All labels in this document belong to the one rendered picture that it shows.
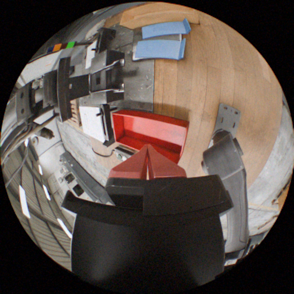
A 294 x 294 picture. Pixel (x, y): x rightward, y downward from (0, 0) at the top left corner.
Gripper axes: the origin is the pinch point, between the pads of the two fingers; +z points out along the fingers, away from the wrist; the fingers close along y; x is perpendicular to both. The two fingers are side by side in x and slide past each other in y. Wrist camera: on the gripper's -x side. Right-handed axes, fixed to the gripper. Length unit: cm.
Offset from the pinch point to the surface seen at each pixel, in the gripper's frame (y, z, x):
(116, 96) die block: 10.6, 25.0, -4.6
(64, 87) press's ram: 19.6, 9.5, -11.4
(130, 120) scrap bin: 6.4, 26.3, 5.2
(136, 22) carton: 3.5, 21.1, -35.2
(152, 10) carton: -2, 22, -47
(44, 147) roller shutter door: 885, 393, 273
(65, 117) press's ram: 20.0, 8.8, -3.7
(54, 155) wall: 868, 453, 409
